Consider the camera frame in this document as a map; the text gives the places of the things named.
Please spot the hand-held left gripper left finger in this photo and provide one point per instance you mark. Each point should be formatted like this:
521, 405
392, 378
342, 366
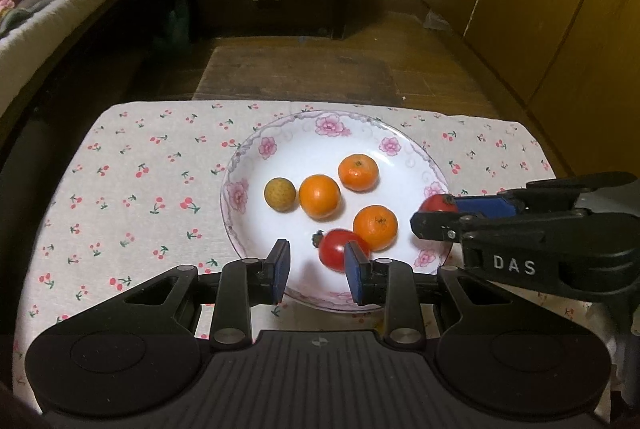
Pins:
282, 271

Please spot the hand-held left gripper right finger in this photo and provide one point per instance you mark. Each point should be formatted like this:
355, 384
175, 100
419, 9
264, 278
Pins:
356, 274

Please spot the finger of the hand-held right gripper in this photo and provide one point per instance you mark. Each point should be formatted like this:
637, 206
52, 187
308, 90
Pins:
482, 206
435, 224

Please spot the red cherry tomato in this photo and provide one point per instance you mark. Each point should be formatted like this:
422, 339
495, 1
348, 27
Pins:
436, 203
335, 251

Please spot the small orange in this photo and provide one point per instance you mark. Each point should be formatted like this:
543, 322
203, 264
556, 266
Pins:
375, 226
320, 195
358, 171

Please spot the brown longan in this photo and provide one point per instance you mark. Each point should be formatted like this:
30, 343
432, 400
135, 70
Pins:
279, 194

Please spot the white floral plate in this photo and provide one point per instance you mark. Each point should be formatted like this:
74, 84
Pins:
295, 154

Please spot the cherry print tablecloth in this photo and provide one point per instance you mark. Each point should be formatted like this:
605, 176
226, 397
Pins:
125, 209

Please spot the clear plastic wrapper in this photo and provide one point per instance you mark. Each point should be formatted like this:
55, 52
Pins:
436, 21

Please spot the wooden wardrobe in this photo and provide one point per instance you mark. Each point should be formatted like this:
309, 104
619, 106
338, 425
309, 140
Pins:
540, 9

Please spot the green plastic bag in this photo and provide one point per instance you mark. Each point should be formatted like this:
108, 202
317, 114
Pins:
175, 24

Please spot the bed with pink blanket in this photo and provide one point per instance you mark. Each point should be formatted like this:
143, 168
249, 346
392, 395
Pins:
75, 4

